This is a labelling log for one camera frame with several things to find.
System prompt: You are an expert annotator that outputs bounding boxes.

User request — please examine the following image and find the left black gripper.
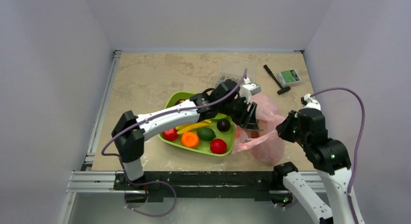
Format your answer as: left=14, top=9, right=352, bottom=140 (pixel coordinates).
left=219, top=96, right=259, bottom=130

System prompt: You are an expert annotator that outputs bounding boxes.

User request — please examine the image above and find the pink plastic bag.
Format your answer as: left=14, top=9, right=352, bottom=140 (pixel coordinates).
left=231, top=93, right=285, bottom=164

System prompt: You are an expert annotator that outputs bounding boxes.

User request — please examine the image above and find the yellow fake banana bunch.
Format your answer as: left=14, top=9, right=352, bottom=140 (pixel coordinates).
left=175, top=120, right=212, bottom=135

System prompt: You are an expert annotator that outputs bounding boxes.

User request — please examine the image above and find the red fake grape bunch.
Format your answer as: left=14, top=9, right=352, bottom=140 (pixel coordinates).
left=250, top=130, right=260, bottom=139

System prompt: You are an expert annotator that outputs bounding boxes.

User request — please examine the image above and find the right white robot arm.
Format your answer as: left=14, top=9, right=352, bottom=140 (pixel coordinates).
left=272, top=108, right=364, bottom=224

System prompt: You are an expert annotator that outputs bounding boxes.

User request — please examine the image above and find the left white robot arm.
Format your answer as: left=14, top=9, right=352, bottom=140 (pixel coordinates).
left=111, top=79, right=261, bottom=190

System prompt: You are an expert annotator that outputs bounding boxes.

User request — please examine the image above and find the green fake starfruit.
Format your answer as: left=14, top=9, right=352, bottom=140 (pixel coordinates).
left=213, top=113, right=227, bottom=120

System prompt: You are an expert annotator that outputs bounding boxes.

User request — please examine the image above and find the red fake apple right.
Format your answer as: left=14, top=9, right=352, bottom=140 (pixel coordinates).
left=210, top=139, right=227, bottom=154

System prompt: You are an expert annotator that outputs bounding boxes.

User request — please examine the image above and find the dark green fake avocado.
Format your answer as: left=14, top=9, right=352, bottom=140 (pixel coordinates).
left=196, top=128, right=216, bottom=142

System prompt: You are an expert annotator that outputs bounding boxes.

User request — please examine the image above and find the orange fake fruit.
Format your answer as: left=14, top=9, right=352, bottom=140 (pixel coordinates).
left=181, top=132, right=200, bottom=148

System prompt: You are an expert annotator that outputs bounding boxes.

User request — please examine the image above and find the dark red fake apple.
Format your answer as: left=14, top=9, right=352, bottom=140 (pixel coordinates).
left=174, top=99, right=185, bottom=106

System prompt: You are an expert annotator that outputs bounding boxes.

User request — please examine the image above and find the red fake apple left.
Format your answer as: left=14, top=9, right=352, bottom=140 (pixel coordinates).
left=162, top=128, right=179, bottom=142

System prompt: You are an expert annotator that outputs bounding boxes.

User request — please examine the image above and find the green plastic tray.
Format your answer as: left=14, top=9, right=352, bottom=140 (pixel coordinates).
left=158, top=91, right=236, bottom=157

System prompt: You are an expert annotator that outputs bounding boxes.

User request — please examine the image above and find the small green labelled box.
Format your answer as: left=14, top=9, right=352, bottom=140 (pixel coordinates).
left=278, top=69, right=302, bottom=87

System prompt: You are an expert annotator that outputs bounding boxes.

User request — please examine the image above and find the clear plastic screw box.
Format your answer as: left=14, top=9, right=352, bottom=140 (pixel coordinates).
left=214, top=56, right=256, bottom=88

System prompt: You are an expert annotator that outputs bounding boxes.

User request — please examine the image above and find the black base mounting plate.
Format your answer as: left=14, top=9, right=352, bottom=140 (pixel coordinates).
left=113, top=171, right=296, bottom=206

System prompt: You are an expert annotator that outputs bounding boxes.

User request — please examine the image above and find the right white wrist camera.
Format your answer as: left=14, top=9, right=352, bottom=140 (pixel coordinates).
left=301, top=94, right=321, bottom=111

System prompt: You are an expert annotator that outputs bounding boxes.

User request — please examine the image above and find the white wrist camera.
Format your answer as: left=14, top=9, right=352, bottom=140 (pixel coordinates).
left=239, top=77, right=261, bottom=103
left=301, top=94, right=321, bottom=111

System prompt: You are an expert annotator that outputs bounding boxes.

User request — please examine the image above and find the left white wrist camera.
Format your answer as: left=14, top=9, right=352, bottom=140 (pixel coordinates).
left=239, top=77, right=261, bottom=103

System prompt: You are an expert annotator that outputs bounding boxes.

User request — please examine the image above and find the black T-handle tool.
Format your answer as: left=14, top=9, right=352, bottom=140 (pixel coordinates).
left=263, top=65, right=291, bottom=95

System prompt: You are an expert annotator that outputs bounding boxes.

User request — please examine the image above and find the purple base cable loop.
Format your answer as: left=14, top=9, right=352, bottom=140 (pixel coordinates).
left=124, top=180, right=178, bottom=217

